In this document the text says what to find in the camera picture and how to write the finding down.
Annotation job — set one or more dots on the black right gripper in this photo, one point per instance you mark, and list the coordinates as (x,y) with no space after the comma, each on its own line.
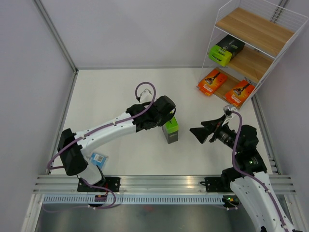
(202,133)

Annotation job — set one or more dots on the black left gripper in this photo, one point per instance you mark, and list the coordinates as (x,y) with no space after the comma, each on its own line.
(165,120)

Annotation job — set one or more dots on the black green razor box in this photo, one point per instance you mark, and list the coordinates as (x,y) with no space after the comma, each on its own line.
(171,130)
(225,50)

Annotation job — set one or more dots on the orange razor box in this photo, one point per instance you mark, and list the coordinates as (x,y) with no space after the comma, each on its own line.
(212,82)
(238,94)

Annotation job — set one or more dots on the clear blue razor blister pack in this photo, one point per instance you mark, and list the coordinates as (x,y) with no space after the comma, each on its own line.
(98,159)

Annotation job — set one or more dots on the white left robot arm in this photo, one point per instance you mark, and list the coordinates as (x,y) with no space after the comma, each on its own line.
(75,148)

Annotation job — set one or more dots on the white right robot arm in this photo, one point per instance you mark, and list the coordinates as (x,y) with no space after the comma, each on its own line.
(247,178)

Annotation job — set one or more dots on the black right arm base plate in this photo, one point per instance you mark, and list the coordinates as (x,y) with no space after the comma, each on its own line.
(215,185)

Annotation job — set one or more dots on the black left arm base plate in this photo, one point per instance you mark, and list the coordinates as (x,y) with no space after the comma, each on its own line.
(112,183)

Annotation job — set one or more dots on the aluminium mounting rail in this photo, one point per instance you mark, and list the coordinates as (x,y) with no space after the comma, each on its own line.
(150,184)

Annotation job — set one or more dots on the white wire wooden shelf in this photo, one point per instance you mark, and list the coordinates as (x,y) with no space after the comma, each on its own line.
(266,29)

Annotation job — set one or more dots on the aluminium corner frame post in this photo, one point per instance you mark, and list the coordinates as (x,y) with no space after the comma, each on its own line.
(50,25)

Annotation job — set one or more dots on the white slotted cable duct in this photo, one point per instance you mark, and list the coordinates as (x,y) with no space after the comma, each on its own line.
(141,199)

